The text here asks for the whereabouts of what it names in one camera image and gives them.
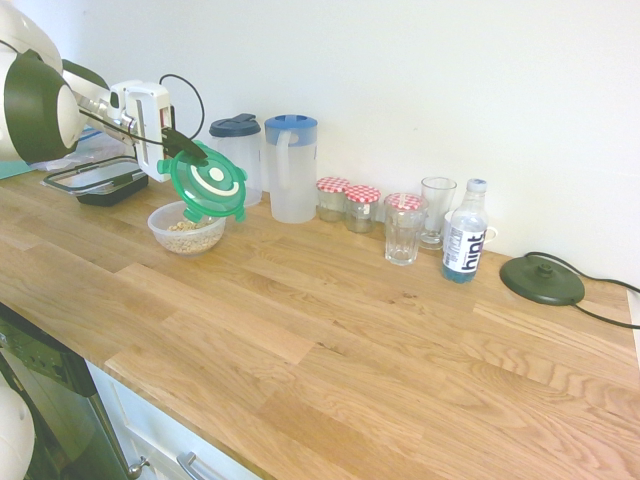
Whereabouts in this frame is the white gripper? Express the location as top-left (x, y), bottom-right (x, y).
top-left (109, 79), bottom-right (209, 184)

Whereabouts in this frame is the green round container lid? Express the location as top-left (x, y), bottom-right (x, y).
top-left (157, 140), bottom-right (249, 224)

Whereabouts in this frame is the clear pitcher dark blue lid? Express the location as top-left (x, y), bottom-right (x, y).
top-left (208, 113), bottom-right (264, 207)

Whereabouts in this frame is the black container clear lid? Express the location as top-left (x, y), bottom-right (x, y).
top-left (42, 154), bottom-right (150, 206)

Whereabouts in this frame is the clear pitcher light blue lid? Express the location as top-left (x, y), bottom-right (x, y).
top-left (263, 114), bottom-right (320, 225)

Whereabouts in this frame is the glass jar red checked lid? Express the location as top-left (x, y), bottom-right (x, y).
top-left (343, 185), bottom-right (382, 234)
top-left (383, 192), bottom-right (429, 214)
top-left (315, 176), bottom-right (351, 223)

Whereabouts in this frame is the clear plastic zip bag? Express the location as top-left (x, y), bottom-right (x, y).
top-left (29, 127), bottom-right (126, 171)

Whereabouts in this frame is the clear bowl with nuts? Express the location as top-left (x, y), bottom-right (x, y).
top-left (147, 199), bottom-right (229, 257)

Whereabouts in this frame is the teal flat sheet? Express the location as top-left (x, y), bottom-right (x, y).
top-left (0, 159), bottom-right (39, 182)

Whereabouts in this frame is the ribbed glass tumbler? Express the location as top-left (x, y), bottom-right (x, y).
top-left (383, 202), bottom-right (427, 267)

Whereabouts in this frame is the tall footed drinking glass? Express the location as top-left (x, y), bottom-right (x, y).
top-left (420, 177), bottom-right (458, 251)

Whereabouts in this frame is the stainless steel dishwasher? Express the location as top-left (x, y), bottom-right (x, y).
top-left (0, 302), bottom-right (126, 480)

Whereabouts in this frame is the hint water bottle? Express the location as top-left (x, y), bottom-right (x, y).
top-left (441, 178), bottom-right (489, 287)

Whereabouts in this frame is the white mug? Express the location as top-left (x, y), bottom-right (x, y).
top-left (443, 209), bottom-right (500, 244)

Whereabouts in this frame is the black kettle base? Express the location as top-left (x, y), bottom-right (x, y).
top-left (499, 254), bottom-right (586, 306)

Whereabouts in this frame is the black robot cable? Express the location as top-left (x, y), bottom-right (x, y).
top-left (78, 74), bottom-right (206, 147)

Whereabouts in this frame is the silver drawer handle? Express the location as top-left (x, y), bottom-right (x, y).
top-left (176, 451), bottom-right (221, 480)

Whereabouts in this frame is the black kettle base cable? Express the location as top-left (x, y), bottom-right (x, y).
top-left (519, 251), bottom-right (640, 330)

